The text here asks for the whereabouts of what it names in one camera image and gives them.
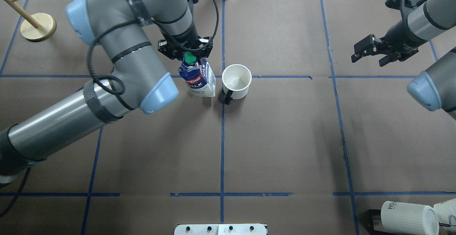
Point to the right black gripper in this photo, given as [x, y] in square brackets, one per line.
[397, 36]

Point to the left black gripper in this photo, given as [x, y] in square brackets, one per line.
[187, 38]

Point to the blue white milk carton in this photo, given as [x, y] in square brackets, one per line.
[198, 75]

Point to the white smiley face mug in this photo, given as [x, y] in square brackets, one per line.
[236, 80]

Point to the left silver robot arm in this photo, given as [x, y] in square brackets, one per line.
[125, 38]

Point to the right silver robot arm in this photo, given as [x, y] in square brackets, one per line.
[421, 21]

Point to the wooden mug tree stand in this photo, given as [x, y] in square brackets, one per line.
[37, 27]

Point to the white ribbed HOME mug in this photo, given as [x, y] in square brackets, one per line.
[409, 219]

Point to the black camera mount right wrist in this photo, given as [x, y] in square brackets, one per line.
[404, 6]

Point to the white pedestal post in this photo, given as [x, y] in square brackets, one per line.
[222, 229]

